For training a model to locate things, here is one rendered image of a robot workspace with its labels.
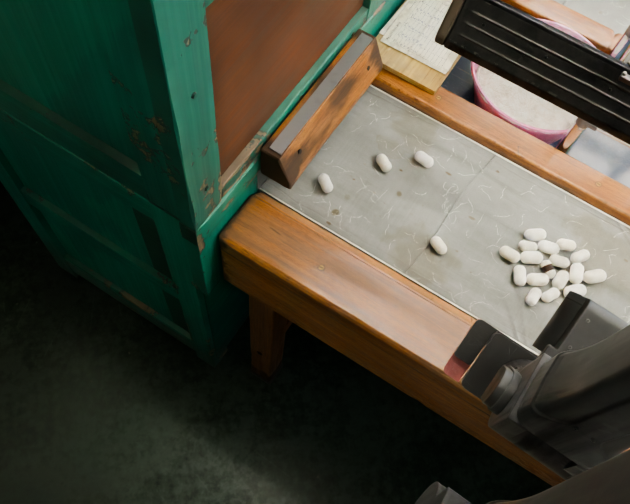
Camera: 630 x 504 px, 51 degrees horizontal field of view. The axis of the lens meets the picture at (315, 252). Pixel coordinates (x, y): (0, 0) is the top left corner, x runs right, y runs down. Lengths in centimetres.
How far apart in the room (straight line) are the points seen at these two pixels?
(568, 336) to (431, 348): 47
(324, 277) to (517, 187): 39
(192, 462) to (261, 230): 82
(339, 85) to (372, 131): 14
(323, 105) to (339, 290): 29
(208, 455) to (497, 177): 98
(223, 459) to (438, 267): 85
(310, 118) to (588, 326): 61
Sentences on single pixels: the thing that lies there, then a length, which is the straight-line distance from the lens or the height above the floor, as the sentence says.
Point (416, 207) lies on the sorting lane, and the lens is 112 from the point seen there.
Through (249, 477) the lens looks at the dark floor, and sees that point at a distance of 170.
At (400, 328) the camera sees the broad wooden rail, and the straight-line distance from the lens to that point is 100.
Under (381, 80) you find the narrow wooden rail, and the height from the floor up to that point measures 76.
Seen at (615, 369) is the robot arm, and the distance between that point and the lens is 38.
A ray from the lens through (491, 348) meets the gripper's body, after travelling 68.
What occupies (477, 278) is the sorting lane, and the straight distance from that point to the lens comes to 109.
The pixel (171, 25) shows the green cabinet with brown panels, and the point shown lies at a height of 123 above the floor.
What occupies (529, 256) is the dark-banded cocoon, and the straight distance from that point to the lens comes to 112.
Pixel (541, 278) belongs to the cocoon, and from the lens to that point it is 111.
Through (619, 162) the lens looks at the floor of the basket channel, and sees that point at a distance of 140.
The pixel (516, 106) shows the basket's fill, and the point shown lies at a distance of 130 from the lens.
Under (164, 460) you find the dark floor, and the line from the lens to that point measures 172.
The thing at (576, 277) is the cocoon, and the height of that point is 76.
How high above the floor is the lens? 170
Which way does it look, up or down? 65 degrees down
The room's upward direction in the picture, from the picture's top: 11 degrees clockwise
